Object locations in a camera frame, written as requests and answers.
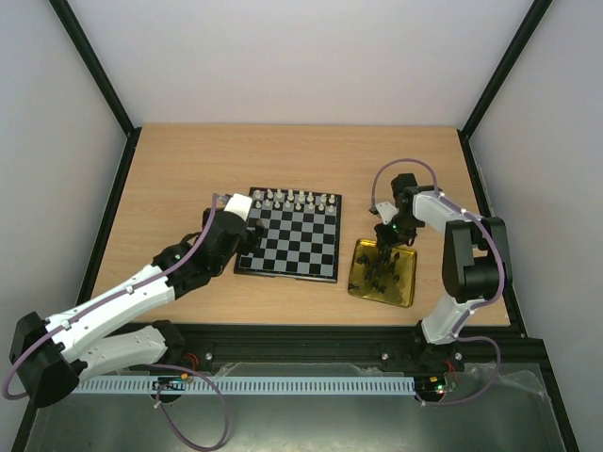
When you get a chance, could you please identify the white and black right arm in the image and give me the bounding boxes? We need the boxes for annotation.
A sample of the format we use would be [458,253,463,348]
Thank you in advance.
[369,173,513,370]

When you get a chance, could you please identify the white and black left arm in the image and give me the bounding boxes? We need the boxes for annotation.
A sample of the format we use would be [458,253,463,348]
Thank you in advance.
[2,194,265,408]

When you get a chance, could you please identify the black chess pieces in tray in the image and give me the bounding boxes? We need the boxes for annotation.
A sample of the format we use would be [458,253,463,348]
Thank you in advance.
[355,251,400,294]

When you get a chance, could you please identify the white chess piece row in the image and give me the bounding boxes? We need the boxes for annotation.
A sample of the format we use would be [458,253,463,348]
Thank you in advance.
[250,187,342,214]

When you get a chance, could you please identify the gold rectangular tray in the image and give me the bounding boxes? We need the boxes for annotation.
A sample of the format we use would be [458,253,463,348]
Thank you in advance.
[348,239,418,308]

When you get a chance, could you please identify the black and grey chessboard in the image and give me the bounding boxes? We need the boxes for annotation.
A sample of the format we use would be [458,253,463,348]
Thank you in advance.
[234,200,342,283]

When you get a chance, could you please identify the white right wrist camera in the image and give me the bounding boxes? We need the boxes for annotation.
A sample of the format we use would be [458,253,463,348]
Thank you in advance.
[369,202,399,225]

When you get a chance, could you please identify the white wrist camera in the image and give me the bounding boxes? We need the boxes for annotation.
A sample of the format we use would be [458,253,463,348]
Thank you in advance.
[224,193,253,221]
[369,202,399,225]

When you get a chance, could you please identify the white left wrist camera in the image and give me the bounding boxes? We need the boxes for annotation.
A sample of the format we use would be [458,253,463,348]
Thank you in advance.
[224,193,253,221]

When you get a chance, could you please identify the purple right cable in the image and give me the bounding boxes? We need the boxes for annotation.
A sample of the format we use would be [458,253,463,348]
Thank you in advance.
[370,158,508,407]

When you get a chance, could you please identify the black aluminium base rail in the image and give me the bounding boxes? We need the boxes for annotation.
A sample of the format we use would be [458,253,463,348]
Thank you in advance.
[178,323,547,376]

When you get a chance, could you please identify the slotted grey cable duct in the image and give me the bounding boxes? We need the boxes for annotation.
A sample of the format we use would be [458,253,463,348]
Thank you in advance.
[73,376,416,396]

